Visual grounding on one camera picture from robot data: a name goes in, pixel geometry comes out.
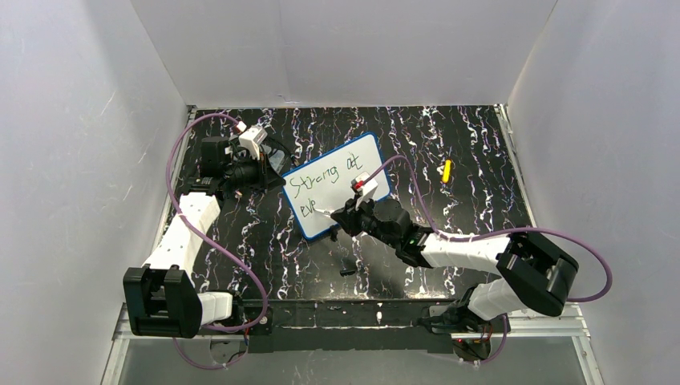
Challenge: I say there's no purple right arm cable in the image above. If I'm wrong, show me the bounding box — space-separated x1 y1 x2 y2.
366 155 613 366

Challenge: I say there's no clear plastic parts box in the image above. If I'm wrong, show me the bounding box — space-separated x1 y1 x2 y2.
261 144 292 173

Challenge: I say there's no aluminium frame rail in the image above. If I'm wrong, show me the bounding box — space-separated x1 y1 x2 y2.
102 300 603 384

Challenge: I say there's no yellow handled screwdriver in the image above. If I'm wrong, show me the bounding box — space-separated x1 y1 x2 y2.
441 160 452 184

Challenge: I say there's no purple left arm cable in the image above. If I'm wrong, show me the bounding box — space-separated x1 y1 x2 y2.
164 112 269 371

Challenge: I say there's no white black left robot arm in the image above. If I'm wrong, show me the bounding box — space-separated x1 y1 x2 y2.
123 136 294 338

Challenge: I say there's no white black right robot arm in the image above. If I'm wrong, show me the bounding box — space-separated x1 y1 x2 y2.
326 199 579 321

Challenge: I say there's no blue framed whiteboard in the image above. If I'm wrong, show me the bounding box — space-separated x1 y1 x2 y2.
283 132 384 240

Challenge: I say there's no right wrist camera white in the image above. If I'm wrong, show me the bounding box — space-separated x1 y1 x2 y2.
350 172 378 209

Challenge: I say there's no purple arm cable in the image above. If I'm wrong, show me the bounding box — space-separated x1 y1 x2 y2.
366 155 613 366
164 112 269 371

